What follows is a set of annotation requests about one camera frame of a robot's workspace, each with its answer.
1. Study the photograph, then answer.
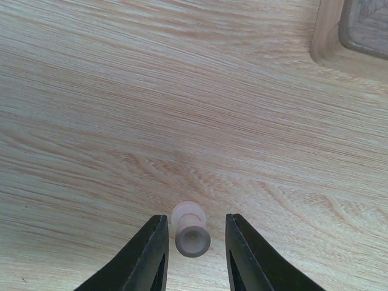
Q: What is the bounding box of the wooden chess board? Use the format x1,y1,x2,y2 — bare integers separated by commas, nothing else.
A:
310,1,387,64

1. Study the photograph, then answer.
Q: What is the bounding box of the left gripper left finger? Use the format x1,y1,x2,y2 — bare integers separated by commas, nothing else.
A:
76,215,169,291

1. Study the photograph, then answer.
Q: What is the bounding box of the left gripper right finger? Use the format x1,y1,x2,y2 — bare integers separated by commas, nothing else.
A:
225,213,324,291

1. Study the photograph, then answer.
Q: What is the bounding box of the white piece table small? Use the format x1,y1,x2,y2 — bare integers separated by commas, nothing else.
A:
171,201,211,258

